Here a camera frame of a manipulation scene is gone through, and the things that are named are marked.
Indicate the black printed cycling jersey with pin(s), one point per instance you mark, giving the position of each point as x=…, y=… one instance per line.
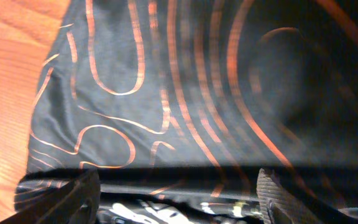
x=179, y=104

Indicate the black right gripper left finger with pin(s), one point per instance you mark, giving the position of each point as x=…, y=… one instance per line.
x=77, y=201

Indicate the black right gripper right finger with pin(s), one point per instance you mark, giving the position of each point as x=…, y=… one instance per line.
x=278, y=205

